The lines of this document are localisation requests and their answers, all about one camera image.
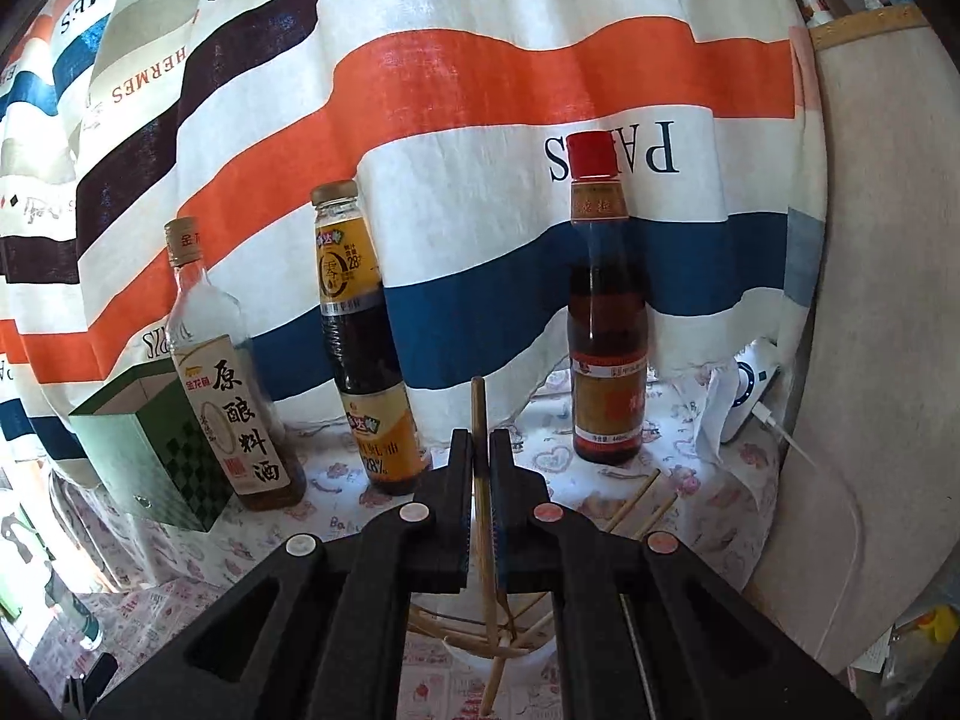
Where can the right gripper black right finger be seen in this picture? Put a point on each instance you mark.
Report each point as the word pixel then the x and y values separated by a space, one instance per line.
pixel 645 629

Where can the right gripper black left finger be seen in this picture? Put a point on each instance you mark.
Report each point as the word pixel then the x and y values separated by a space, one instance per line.
pixel 316 630

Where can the translucent plastic cup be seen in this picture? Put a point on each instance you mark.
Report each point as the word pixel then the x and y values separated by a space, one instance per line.
pixel 480 666

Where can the bear pattern cloth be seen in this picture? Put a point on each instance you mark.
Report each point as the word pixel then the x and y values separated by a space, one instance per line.
pixel 719 500

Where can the dark soy sauce bottle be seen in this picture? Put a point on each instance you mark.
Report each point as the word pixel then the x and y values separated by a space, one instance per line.
pixel 359 342

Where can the green checkered box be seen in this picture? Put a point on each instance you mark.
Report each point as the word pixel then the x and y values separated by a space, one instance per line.
pixel 143 440

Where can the white charger device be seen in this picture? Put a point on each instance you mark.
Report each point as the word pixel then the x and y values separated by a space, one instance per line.
pixel 757 366

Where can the clear cooking wine bottle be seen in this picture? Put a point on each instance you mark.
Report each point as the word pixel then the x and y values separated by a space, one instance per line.
pixel 212 353

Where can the red cap sauce bottle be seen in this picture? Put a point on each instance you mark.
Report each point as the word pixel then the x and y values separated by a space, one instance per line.
pixel 607 321

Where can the round beige board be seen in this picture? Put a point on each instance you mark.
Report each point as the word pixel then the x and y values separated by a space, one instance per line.
pixel 868 505

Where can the striped Paris cloth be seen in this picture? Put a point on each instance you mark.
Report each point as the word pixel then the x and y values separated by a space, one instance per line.
pixel 453 117

